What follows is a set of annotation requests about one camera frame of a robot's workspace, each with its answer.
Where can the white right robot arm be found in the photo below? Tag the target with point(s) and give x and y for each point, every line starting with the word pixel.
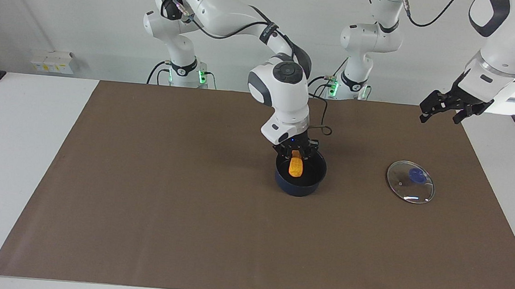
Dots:
pixel 284 91

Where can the yellow corn cob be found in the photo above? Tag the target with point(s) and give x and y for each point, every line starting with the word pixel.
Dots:
pixel 296 167

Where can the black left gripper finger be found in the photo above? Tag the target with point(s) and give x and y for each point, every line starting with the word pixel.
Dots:
pixel 471 111
pixel 435 103

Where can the white wall socket box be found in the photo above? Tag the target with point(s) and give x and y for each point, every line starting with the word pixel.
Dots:
pixel 57 62

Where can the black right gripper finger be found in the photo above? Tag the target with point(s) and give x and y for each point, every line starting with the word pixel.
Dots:
pixel 284 152
pixel 311 149

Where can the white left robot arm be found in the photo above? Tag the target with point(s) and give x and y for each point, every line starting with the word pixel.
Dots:
pixel 371 38

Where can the glass lid with blue knob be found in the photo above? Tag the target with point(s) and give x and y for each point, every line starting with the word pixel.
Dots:
pixel 411 182

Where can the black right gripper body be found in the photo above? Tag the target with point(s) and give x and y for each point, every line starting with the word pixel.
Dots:
pixel 296 143

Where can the brown table mat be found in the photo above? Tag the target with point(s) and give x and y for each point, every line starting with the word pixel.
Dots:
pixel 185 240

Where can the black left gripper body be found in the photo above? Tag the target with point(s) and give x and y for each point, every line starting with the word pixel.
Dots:
pixel 470 96

